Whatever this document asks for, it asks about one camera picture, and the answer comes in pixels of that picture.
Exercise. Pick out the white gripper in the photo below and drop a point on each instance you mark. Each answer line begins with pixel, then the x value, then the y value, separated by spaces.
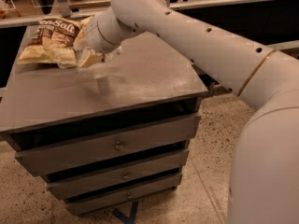
pixel 94 35

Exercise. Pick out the clear plastic water bottle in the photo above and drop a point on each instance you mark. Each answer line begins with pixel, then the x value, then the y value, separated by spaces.
pixel 88 57

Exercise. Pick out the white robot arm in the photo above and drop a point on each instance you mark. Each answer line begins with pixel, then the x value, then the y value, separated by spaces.
pixel 264 179

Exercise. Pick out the brown sea salt chip bag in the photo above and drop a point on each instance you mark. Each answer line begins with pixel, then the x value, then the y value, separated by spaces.
pixel 52 43

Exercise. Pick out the yellow sponge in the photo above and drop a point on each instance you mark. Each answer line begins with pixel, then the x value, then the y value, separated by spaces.
pixel 84 22

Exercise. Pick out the grey drawer cabinet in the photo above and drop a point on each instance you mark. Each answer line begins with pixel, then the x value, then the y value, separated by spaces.
pixel 148 82

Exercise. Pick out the top grey drawer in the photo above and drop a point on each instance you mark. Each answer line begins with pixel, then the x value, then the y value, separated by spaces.
pixel 59 157

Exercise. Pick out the grey drawer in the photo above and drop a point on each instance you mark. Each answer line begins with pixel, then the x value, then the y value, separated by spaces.
pixel 123 195
pixel 76 186
pixel 59 157

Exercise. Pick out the middle grey drawer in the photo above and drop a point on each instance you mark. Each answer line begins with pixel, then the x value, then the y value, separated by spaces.
pixel 76 186

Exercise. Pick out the bottom grey drawer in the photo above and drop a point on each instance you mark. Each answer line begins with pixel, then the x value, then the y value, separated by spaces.
pixel 123 195

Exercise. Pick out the grey metal railing frame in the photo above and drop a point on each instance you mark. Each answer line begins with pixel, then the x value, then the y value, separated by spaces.
pixel 198 41

